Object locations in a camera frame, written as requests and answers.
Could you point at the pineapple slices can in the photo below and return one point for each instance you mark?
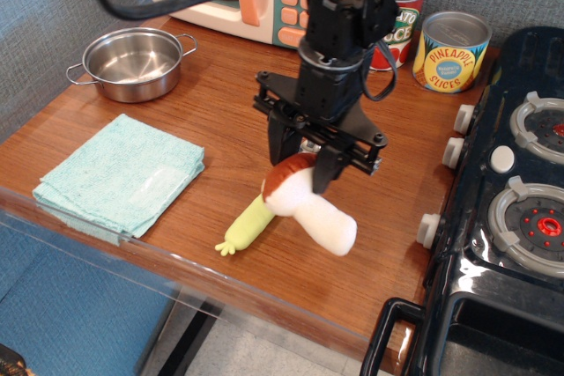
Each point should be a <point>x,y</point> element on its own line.
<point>452,47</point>

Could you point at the small steel pot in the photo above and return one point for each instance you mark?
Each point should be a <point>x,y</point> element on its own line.
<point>135,65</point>

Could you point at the black toy stove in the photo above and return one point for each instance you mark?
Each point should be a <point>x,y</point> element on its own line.
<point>494,283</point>

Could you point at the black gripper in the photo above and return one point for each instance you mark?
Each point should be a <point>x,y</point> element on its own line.
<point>322,105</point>

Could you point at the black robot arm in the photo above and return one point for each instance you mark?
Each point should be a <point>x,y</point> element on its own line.
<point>339,27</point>

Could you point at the orange plush object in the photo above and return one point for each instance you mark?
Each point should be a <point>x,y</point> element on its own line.
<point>12,364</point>

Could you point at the spoon with green handle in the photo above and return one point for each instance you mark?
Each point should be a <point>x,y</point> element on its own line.
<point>249,226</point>

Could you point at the clear acrylic table guard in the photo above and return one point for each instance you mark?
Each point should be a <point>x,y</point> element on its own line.
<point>283,278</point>

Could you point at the tomato sauce can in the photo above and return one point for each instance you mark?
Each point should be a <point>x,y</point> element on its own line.
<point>400,40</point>

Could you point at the plush white brown mushroom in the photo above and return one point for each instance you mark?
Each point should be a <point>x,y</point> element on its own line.
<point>325,224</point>

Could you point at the light blue folded cloth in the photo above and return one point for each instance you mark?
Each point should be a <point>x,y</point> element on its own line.
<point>123,178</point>

